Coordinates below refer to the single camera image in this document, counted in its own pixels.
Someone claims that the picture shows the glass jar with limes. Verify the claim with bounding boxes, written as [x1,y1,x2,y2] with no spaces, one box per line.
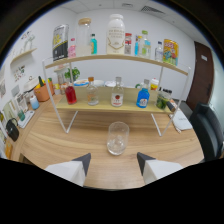
[155,90,172,111]

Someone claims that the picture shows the silver black soda water can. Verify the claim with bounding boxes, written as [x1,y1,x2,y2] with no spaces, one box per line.
[52,23,70,62]

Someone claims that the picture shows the green cup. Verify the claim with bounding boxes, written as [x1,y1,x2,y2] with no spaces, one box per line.
[17,110,26,122]

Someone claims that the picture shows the clear stemless drinking glass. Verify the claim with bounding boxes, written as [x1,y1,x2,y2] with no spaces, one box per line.
[106,121,130,157]

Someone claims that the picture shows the white notebook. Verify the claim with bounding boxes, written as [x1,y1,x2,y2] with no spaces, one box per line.
[169,109,194,133]

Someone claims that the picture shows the black chair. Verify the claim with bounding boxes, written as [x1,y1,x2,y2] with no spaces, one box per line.
[189,102,224,163]

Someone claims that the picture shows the white tray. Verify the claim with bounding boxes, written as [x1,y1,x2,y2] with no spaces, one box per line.
[17,110,35,129]

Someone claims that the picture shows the black handbag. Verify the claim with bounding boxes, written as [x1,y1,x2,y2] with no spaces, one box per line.
[5,118,20,142]

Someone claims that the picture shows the blue liquid glass bottle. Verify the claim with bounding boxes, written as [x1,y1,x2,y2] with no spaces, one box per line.
[136,79,151,109]

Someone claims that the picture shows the white bottle with blue base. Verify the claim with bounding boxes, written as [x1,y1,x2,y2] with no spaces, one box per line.
[29,94,40,110]

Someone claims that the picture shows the red liquid glass bottle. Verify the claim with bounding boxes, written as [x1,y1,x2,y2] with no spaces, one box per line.
[64,82,78,106]

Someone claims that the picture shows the two-tier wood shelf rack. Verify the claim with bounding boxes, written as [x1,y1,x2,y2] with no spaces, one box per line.
[41,53,193,138]

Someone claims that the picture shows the clear bottle with orange cap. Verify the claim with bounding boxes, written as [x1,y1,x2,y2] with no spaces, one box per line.
[86,76,100,106]

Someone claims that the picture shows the orange storage basket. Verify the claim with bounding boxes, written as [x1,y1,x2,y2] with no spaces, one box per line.
[33,81,55,103]

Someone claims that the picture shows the white bottle with red cap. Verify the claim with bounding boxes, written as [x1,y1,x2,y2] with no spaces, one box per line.
[149,77,160,92]

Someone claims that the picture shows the blue rimmed plate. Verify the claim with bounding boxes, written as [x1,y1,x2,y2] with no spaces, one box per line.
[73,78,90,88]

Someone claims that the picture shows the white bowl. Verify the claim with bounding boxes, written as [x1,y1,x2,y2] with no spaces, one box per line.
[93,79,106,88]

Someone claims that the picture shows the green potted plant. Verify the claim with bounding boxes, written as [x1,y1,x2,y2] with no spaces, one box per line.
[64,67,81,83]

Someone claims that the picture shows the dark brown door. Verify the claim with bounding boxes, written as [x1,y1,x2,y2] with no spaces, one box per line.
[185,40,214,113]

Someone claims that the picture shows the small clear water bottle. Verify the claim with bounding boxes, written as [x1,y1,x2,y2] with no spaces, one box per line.
[154,40,164,62]

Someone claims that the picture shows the small pink drink bottle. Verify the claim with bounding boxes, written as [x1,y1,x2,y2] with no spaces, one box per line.
[67,37,77,59]

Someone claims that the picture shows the clear bottle with green cap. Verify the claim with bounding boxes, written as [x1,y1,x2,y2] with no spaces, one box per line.
[139,30,152,60]

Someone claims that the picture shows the slim blue bottle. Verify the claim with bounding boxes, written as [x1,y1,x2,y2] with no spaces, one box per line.
[134,35,140,57]

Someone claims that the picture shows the small teal bottle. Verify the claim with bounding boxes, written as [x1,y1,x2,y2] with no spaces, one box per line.
[90,33,98,55]

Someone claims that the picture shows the small red label bottle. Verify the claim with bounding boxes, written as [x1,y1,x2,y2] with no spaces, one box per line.
[124,32,133,55]

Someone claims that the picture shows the glass jar with cork lid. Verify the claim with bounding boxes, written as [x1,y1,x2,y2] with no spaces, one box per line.
[76,17,93,57]

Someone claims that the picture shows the white figurine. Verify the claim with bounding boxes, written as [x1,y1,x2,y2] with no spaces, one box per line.
[21,31,36,53]

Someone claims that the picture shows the large white milk bottle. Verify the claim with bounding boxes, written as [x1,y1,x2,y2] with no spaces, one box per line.
[106,13,126,55]

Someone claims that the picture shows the wooden wall shelf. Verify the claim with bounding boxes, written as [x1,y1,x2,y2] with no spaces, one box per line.
[9,47,38,66]

